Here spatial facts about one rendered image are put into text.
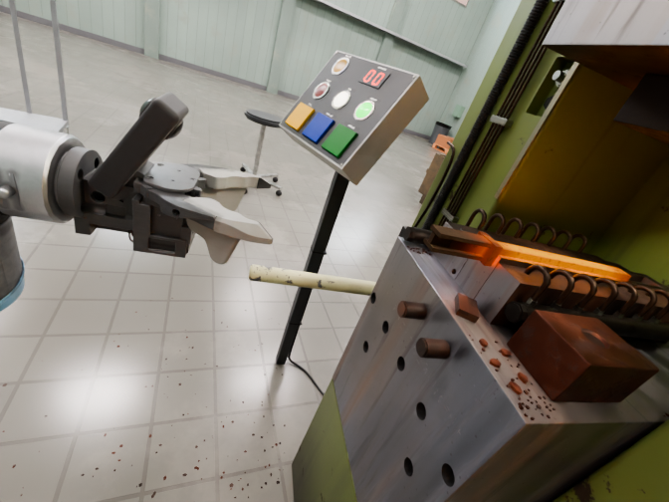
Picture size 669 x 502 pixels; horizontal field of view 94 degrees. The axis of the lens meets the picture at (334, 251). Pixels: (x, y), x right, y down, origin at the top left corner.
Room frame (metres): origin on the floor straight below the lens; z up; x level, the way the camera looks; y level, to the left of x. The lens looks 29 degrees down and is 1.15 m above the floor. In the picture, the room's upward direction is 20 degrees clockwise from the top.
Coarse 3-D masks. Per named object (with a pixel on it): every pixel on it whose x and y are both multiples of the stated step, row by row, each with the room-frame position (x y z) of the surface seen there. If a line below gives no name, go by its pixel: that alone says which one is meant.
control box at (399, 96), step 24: (360, 72) 0.96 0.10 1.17; (384, 72) 0.91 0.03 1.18; (408, 72) 0.87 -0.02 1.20; (312, 96) 0.99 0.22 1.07; (336, 96) 0.93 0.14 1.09; (360, 96) 0.89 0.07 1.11; (384, 96) 0.85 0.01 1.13; (408, 96) 0.84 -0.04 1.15; (336, 120) 0.87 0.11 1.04; (360, 120) 0.83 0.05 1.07; (384, 120) 0.81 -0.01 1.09; (408, 120) 0.86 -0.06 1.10; (312, 144) 0.85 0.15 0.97; (360, 144) 0.78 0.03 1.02; (384, 144) 0.83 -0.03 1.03; (336, 168) 0.80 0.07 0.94; (360, 168) 0.79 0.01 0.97
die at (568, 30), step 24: (576, 0) 0.56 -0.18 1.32; (600, 0) 0.52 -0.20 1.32; (624, 0) 0.49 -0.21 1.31; (648, 0) 0.46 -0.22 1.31; (576, 24) 0.53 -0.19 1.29; (600, 24) 0.50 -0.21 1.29; (624, 24) 0.47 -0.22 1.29; (648, 24) 0.45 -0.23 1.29; (552, 48) 0.57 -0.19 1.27; (576, 48) 0.53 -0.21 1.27; (600, 48) 0.49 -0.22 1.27; (624, 48) 0.46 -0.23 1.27; (648, 48) 0.44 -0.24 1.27; (600, 72) 0.61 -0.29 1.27; (624, 72) 0.56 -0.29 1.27; (648, 72) 0.52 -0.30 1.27
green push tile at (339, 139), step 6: (336, 126) 0.84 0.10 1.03; (342, 126) 0.83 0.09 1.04; (336, 132) 0.83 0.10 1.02; (342, 132) 0.82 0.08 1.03; (348, 132) 0.81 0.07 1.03; (354, 132) 0.80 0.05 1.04; (330, 138) 0.83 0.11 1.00; (336, 138) 0.81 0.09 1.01; (342, 138) 0.80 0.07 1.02; (348, 138) 0.80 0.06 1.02; (324, 144) 0.82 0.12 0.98; (330, 144) 0.81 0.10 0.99; (336, 144) 0.80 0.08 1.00; (342, 144) 0.79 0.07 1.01; (348, 144) 0.79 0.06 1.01; (330, 150) 0.80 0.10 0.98; (336, 150) 0.79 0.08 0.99; (342, 150) 0.78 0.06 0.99; (336, 156) 0.77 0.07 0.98
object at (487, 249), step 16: (432, 224) 0.43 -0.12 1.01; (432, 240) 0.42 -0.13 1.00; (448, 240) 0.43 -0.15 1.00; (464, 240) 0.42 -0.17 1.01; (480, 240) 0.44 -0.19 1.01; (464, 256) 0.43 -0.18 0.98; (480, 256) 0.44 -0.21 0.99; (496, 256) 0.44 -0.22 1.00; (512, 256) 0.46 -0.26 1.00; (528, 256) 0.47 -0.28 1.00; (544, 256) 0.49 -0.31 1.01; (560, 256) 0.52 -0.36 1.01; (592, 272) 0.52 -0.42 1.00; (608, 272) 0.53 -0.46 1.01; (624, 272) 0.56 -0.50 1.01
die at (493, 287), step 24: (504, 240) 0.55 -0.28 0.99; (528, 240) 0.65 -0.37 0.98; (456, 264) 0.50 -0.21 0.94; (480, 264) 0.46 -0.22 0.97; (504, 264) 0.43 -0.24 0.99; (528, 264) 0.45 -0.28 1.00; (480, 288) 0.43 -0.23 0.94; (504, 288) 0.40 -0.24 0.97; (528, 288) 0.40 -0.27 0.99; (552, 288) 0.41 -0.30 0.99; (576, 288) 0.44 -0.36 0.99; (600, 288) 0.48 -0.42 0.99; (624, 288) 0.53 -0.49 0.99; (480, 312) 0.41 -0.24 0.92; (648, 312) 0.49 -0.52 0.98
